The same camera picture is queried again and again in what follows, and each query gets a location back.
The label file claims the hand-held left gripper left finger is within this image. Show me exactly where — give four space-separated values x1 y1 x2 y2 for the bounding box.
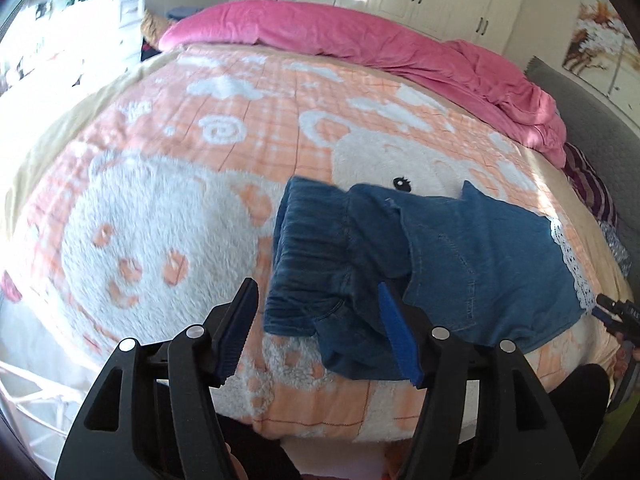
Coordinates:
55 277 260 480

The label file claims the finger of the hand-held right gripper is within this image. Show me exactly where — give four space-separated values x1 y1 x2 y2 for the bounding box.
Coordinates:
593 294 626 325

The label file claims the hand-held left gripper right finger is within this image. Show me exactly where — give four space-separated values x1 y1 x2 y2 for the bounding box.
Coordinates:
378 282 582 480

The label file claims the blue denim pants lace trim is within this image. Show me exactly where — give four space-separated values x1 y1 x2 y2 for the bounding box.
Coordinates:
263 176 599 382

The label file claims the person's right hand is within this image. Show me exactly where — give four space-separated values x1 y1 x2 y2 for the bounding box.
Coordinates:
615 343 640 377

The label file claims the floral patterned pillow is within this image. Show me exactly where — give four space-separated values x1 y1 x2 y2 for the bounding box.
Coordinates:
600 220 632 277

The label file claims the purple striped pillow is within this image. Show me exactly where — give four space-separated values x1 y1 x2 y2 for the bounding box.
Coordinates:
562 142 622 227

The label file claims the orange white printed fleece blanket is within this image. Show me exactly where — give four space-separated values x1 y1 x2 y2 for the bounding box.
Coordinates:
0 42 627 447

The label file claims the grey quilted headboard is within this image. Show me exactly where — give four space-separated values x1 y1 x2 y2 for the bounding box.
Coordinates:
525 55 640 286

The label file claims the pink duvet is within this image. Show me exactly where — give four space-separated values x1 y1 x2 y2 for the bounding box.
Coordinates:
157 0 569 169

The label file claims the brown plush toy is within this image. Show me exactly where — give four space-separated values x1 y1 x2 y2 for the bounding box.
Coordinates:
141 12 175 45

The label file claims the white drawer cabinet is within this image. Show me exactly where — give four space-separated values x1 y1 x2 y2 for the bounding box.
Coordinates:
99 0 147 67

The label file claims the white wire rack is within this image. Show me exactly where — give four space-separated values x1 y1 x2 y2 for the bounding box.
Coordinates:
0 359 81 461

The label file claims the flower wall painting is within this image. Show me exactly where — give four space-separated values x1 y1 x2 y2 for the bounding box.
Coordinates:
562 0 640 127

